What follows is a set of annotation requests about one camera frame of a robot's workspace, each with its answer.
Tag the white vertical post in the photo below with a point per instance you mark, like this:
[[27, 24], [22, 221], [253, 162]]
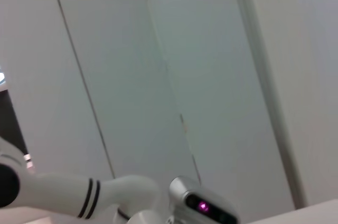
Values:
[[272, 89]]

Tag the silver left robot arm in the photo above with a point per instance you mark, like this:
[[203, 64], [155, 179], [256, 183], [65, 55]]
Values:
[[66, 189]]

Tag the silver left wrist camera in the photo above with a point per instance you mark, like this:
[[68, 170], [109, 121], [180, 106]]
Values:
[[203, 203]]

